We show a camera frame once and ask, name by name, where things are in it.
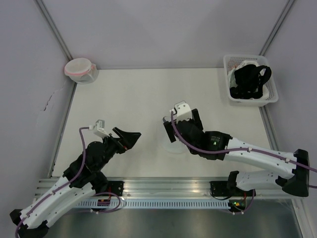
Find black mounting plate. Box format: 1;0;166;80
100;180;124;196
210;181;232;198

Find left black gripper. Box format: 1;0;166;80
96;127;141;171

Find white cloth in basket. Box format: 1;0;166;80
230;61;264;87

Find black bra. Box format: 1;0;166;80
230;64;272;100

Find white perforated plastic basket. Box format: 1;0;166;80
223;54;278;107

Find pink-trimmed mesh laundry bag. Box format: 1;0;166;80
64;58;99;84

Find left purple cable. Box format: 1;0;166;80
14;126;96;238

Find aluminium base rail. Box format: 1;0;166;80
34;177;300;199

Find round mesh laundry bag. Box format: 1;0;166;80
160;125;186;154

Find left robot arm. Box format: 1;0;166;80
10;124;141;238

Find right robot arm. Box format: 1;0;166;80
162;109;310;197

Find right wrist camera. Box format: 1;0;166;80
169;101;193;123

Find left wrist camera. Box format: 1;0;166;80
93;119;109;139

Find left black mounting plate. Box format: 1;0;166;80
100;180;124;196

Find white slotted cable duct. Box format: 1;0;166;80
75;199;230;209

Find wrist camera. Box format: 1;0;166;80
169;101;193;123
93;119;109;139

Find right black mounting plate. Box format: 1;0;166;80
210;181;232;198

